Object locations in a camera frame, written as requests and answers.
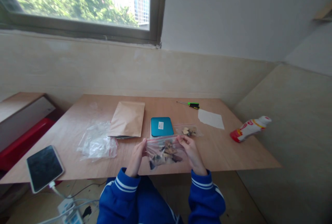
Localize white torn paper sheet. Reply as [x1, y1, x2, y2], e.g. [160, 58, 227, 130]
[198, 109, 225, 131]

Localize window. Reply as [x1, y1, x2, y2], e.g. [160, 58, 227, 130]
[0, 0, 168, 49]

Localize clear zip bag of dried pieces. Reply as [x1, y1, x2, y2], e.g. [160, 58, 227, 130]
[146, 135, 188, 170]

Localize green and black screwdriver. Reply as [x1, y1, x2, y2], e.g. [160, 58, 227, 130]
[176, 101, 200, 110]

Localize red plastic stool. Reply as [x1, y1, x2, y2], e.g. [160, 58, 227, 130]
[0, 117, 56, 171]

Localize person's left hand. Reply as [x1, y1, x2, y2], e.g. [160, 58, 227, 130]
[126, 138, 147, 178]

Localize teal digital scale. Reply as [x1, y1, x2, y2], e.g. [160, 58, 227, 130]
[150, 117, 174, 138]

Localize smartphone with white case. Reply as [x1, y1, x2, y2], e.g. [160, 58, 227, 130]
[26, 145, 65, 194]

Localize brown kraft paper pouch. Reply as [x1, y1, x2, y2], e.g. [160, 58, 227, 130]
[107, 101, 146, 140]

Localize pile of empty clear zip bags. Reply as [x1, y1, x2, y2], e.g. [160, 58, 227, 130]
[77, 120, 119, 162]

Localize white power strip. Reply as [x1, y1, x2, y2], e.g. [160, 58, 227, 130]
[57, 195, 83, 224]

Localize person's right hand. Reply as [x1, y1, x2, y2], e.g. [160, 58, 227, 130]
[176, 135, 208, 177]

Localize person's legs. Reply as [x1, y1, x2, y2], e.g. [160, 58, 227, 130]
[96, 176, 221, 224]

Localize white charging cable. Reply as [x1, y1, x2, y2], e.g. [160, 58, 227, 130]
[39, 181, 100, 224]

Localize small zip bag of dried pieces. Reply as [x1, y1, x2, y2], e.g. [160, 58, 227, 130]
[174, 123, 204, 138]

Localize wooden table board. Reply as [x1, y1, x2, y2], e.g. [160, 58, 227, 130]
[0, 94, 283, 185]

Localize white and red drink bottle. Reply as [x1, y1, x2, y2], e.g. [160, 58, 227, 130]
[230, 116, 272, 143]

